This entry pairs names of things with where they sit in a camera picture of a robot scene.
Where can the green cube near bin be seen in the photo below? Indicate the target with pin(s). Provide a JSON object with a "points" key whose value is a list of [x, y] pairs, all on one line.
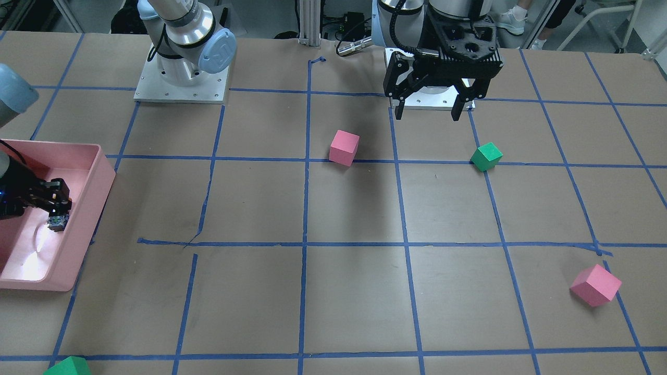
{"points": [[72, 365]]}

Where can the pink plastic bin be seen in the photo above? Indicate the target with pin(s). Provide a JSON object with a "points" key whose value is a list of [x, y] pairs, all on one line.
{"points": [[33, 256]]}

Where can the aluminium frame post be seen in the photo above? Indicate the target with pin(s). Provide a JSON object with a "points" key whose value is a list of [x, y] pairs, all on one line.
{"points": [[309, 23]]}

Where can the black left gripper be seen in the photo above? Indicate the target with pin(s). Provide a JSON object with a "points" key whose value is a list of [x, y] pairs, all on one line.
{"points": [[400, 72]]}

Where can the pink cube far corner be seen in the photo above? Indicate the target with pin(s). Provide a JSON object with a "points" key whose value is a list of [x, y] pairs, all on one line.
{"points": [[595, 286]]}

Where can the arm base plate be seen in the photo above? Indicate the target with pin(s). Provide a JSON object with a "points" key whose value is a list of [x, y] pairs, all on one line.
{"points": [[165, 80], [427, 98]]}

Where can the yellow push button switch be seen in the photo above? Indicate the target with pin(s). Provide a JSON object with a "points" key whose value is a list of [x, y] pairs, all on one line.
{"points": [[58, 223]]}

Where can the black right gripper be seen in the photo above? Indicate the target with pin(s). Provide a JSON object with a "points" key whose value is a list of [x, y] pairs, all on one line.
{"points": [[14, 197]]}

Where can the green cube near base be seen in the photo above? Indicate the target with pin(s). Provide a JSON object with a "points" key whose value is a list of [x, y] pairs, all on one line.
{"points": [[486, 156]]}

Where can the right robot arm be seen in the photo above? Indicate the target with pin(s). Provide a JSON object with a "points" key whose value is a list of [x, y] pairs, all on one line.
{"points": [[179, 30]]}

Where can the pink cube near centre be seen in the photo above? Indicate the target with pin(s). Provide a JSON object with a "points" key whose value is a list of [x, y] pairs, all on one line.
{"points": [[343, 148]]}

